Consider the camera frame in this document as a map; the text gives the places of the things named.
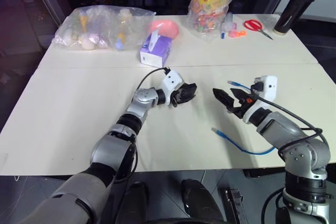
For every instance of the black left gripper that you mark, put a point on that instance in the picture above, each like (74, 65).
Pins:
(178, 98)

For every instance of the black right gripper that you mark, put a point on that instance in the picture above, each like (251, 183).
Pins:
(242, 104)

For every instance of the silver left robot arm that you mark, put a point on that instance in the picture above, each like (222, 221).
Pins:
(136, 108)

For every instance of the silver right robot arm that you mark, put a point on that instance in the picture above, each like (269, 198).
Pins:
(296, 145)

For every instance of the purple tissue box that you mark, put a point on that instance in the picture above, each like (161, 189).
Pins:
(156, 51)

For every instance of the pink and orange small toys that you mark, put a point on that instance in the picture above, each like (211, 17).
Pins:
(237, 33)

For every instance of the white marker with blue cap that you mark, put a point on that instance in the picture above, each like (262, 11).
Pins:
(223, 30)

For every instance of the pink soft toy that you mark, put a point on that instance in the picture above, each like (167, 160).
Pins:
(168, 28)

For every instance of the candy jar with yellow lid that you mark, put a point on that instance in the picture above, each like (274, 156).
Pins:
(210, 1)

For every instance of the black tumbler bottle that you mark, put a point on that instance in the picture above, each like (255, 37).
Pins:
(294, 9)

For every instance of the clear plastic bag of toys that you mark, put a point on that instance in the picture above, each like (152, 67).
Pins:
(102, 28)

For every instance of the black flat bar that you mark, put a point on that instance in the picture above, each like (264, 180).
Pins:
(235, 205)

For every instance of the dark rounded shape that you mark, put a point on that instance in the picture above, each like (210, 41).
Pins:
(199, 203)

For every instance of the white foam ball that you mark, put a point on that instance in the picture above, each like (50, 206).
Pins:
(87, 44)

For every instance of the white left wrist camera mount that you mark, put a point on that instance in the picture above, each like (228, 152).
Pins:
(172, 79)

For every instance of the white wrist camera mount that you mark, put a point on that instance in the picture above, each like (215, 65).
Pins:
(172, 79)
(269, 86)

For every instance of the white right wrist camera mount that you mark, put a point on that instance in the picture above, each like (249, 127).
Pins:
(269, 86)

